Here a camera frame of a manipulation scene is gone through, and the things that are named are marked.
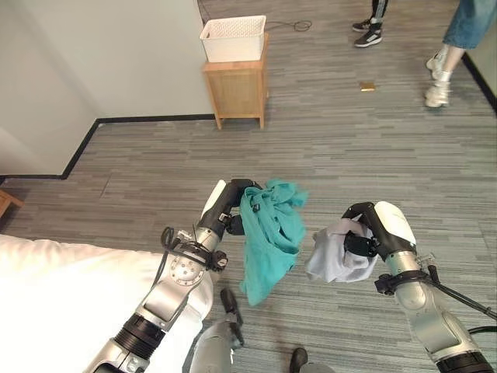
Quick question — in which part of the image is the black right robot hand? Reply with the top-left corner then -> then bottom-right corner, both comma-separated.
340,200 -> 418,262

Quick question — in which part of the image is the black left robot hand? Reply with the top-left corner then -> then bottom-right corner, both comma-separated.
200,178 -> 264,237

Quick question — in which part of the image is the white garment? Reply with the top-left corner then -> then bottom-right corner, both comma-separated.
304,217 -> 380,284

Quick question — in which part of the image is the teal garment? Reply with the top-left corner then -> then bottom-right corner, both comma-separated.
238,178 -> 309,307

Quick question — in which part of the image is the white laundry basket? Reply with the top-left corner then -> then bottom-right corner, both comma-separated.
199,15 -> 268,64

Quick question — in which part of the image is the white bed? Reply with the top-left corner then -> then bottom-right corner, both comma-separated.
0,233 -> 215,373

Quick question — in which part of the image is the wooden side cabinet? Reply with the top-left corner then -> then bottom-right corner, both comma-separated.
200,32 -> 270,131

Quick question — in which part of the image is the silver left robot leg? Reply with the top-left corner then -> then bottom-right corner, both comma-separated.
186,288 -> 245,373

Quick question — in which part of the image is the silver robot leg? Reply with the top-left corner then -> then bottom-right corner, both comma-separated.
186,288 -> 245,373
290,347 -> 331,373

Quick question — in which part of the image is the silver right robot leg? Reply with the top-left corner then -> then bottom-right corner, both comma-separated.
290,347 -> 331,373

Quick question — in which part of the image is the person in white shoes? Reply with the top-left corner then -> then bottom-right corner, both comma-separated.
423,0 -> 497,108

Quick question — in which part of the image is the person in dark shoes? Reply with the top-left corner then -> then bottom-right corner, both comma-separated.
352,0 -> 391,49

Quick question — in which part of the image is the wooden furniture corner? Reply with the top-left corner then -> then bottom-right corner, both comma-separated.
0,189 -> 25,219

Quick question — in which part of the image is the black floor cable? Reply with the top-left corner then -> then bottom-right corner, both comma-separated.
266,21 -> 311,33

